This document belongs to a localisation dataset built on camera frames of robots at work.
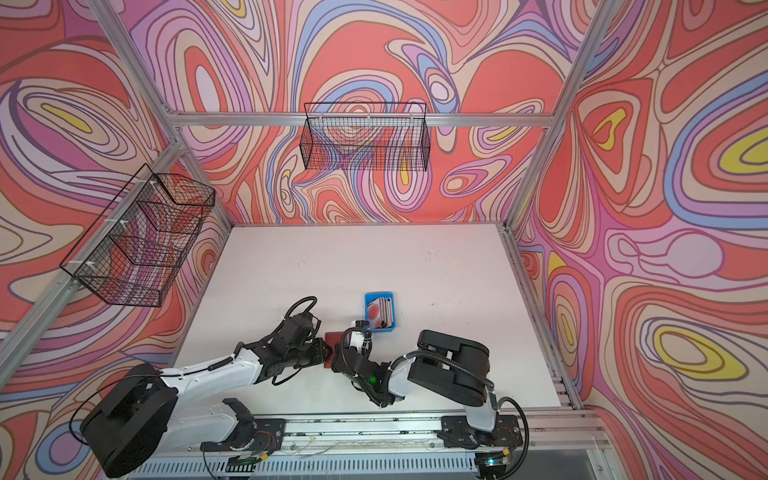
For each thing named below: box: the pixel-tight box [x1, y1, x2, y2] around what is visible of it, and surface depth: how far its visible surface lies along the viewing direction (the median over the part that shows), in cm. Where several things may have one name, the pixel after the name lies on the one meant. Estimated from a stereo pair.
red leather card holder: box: [323, 331, 344, 369], surface depth 90 cm
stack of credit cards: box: [367, 297, 394, 329], surface depth 94 cm
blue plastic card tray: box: [364, 292, 396, 333], surface depth 95 cm
